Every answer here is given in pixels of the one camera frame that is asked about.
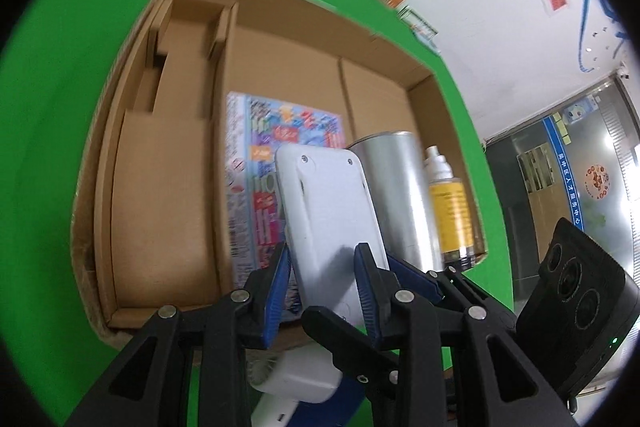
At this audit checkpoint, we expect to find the glass door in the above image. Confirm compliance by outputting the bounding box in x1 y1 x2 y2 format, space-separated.
484 74 640 388

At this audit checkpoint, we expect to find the white flat carton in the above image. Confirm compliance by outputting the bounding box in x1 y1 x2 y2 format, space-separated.
397 4 436 38

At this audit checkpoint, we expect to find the colourful board game box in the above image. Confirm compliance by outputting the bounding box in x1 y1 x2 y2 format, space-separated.
225 92 348 323

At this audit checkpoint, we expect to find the small blue white packet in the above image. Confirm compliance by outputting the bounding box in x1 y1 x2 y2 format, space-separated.
417 32 442 56

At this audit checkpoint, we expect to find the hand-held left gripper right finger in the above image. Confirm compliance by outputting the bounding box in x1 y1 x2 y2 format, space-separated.
354 243 576 427

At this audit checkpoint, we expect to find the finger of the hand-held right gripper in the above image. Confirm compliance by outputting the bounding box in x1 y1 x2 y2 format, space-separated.
301 305 402 404
387 256 519 334

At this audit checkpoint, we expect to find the large cardboard box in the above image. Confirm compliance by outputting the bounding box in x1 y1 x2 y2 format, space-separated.
72 0 488 348

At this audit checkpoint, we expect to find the yellow label spray bottle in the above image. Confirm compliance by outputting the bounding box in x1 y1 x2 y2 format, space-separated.
423 146 477 271

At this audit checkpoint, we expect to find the silver metal can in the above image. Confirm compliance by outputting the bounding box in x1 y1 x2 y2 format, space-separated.
347 132 446 274

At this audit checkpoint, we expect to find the folded cardboard insert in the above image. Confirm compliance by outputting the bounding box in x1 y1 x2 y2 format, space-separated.
95 0 239 308

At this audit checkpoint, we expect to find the green tablecloth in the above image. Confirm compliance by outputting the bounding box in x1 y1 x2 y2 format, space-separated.
0 0 516 427

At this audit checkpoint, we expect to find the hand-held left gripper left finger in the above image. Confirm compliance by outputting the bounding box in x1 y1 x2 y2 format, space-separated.
65 244 292 427

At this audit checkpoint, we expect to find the white handheld fan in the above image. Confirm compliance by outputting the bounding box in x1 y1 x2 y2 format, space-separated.
249 143 392 427

